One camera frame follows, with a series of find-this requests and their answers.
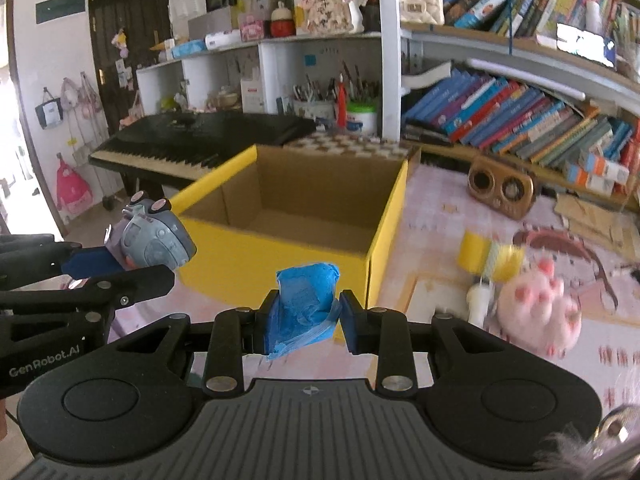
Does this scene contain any blue white tote bag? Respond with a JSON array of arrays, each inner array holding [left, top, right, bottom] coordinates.
[[35, 87, 65, 131]]

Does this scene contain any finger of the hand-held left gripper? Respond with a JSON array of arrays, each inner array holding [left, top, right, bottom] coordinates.
[[0, 264, 177, 350], [0, 236, 130, 292]]

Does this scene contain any pink white ceramic ornament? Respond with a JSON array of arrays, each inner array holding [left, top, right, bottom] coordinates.
[[294, 0, 368, 36]]

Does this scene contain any green wall sign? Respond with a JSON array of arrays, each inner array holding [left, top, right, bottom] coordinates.
[[35, 0, 83, 25]]

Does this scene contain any dark wooden door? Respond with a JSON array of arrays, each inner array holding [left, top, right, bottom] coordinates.
[[87, 0, 173, 136]]

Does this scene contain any blue cord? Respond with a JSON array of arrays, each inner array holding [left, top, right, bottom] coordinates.
[[505, 0, 516, 56]]

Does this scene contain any yellow cardboard box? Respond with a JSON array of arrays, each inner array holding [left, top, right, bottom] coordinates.
[[171, 144, 422, 311]]

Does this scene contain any brown cardboard sheet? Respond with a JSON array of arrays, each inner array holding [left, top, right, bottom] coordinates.
[[554, 192, 628, 251]]

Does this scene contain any white pen holder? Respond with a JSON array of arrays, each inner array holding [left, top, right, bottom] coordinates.
[[293, 99, 335, 122]]

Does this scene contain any pink printed desktop cloth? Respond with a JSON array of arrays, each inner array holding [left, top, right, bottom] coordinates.
[[107, 157, 640, 480]]

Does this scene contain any white tub with green lid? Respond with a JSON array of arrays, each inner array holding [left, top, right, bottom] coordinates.
[[346, 102, 379, 136]]

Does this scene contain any pink plush paw toy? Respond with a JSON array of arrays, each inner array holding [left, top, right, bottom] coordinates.
[[497, 255, 583, 358]]

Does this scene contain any white cubby shelf unit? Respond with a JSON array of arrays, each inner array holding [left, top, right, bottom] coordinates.
[[136, 32, 383, 126]]

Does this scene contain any checkered game board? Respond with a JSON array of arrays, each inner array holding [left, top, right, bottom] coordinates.
[[285, 132, 421, 161]]

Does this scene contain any red white round jar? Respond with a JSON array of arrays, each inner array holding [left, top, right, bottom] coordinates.
[[270, 2, 296, 38]]

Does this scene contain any blue tissue pack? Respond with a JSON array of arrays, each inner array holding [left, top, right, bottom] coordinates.
[[171, 40, 207, 59]]

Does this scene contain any reflective smartphone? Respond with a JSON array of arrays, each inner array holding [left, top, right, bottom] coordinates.
[[556, 22, 617, 68]]

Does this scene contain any pen holder with pens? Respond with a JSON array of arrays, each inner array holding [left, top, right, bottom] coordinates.
[[292, 60, 381, 103]]

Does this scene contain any white tissue pack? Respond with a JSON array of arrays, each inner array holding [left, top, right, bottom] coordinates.
[[205, 30, 242, 51]]

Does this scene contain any pink hanging backpack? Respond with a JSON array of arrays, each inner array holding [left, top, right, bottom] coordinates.
[[55, 152, 93, 213]]

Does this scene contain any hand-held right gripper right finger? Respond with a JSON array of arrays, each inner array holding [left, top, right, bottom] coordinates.
[[340, 290, 503, 393]]

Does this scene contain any black electronic keyboard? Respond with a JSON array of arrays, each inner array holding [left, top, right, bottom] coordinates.
[[89, 111, 317, 183]]

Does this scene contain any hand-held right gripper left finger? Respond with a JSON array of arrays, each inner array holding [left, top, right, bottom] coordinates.
[[107, 290, 279, 393]]

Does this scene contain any white bookshelf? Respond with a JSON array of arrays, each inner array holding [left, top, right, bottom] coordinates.
[[375, 0, 640, 196]]

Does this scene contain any blue plastic wad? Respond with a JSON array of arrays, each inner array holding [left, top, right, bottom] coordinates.
[[267, 261, 342, 360]]

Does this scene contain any pink hanging bag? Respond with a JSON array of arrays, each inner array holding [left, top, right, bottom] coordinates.
[[60, 72, 103, 121]]

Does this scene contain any small white bottle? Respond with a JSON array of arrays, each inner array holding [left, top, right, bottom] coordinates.
[[467, 280, 497, 327]]

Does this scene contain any grey furry keychain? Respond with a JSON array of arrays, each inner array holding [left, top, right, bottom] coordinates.
[[535, 407, 640, 480]]

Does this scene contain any black keyboard stand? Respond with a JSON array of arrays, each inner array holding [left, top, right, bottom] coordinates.
[[102, 170, 146, 211]]

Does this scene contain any grey cardboard box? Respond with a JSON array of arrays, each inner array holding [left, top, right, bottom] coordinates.
[[187, 7, 240, 41]]

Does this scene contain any white box with red label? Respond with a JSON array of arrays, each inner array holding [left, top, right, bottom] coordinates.
[[240, 77, 265, 113]]

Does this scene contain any pink small box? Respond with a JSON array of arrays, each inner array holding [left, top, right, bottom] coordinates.
[[239, 14, 265, 41]]

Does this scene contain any yellow tape roll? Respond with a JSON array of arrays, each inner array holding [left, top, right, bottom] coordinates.
[[459, 232, 526, 282]]

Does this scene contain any wooden retro radio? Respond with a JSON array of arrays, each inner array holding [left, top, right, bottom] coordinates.
[[467, 155, 537, 220]]

